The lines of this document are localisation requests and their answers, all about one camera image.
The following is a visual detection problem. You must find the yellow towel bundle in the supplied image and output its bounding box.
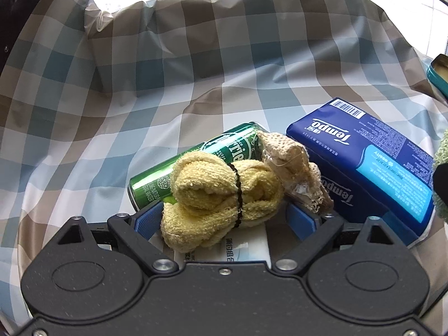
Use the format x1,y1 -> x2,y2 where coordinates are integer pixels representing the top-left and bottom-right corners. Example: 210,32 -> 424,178
161,152 -> 285,253

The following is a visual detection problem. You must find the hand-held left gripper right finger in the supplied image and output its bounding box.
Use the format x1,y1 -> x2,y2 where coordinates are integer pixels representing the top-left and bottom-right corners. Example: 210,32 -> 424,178
273,203 -> 397,274

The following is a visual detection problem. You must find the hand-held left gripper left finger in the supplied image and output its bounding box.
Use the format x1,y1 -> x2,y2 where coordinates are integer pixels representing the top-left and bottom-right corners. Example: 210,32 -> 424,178
49,205 -> 180,274

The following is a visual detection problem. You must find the white tissue packet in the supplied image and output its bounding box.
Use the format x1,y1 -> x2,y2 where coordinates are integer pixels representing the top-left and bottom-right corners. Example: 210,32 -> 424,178
173,229 -> 272,263

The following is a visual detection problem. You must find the green drink can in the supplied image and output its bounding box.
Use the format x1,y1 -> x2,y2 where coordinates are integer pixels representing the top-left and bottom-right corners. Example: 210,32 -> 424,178
129,122 -> 270,211

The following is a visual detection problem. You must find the teal tin box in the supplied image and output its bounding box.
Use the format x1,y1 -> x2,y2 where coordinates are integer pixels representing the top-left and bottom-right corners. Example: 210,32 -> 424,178
426,54 -> 448,100

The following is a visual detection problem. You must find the green towel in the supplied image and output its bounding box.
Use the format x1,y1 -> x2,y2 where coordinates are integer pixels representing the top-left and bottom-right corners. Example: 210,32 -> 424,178
432,135 -> 448,223

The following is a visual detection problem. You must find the blue brown checked cloth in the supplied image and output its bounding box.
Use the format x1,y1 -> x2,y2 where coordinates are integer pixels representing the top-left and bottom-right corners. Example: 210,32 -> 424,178
0,0 -> 448,323

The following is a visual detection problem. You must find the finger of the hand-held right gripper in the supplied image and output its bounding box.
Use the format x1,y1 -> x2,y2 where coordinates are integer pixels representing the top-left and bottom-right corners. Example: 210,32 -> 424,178
433,168 -> 448,197

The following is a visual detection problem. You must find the dark blue tissue pack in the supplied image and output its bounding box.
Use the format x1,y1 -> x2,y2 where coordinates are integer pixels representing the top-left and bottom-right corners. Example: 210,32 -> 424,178
285,97 -> 436,247

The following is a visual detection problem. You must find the dark furniture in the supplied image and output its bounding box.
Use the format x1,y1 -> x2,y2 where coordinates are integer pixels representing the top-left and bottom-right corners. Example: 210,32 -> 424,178
0,0 -> 48,60

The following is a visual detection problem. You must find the beige crochet cloth in plastic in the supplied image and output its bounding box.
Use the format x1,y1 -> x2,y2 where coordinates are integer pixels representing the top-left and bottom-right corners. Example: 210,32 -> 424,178
257,131 -> 335,214

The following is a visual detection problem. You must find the black hair tie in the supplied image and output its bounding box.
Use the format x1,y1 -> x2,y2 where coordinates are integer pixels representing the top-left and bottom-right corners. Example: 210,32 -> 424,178
227,163 -> 244,230

